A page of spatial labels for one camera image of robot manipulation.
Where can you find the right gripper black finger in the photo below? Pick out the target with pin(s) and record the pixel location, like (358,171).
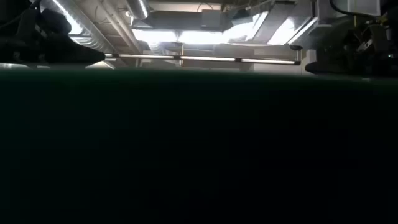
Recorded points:
(329,68)

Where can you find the large green plastic plate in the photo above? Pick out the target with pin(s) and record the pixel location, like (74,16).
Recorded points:
(199,149)

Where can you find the corrugated silver air duct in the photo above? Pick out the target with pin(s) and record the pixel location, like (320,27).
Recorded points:
(90,34)

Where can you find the horizontal metal frame bar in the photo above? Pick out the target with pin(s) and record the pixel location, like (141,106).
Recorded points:
(205,58)

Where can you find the round silver air duct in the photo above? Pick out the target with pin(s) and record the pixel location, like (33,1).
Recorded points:
(138,7)

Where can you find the grey ceiling ventilation unit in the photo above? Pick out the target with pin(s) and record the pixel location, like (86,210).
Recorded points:
(192,20)

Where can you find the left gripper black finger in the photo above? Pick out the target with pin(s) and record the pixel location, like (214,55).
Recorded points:
(71,53)

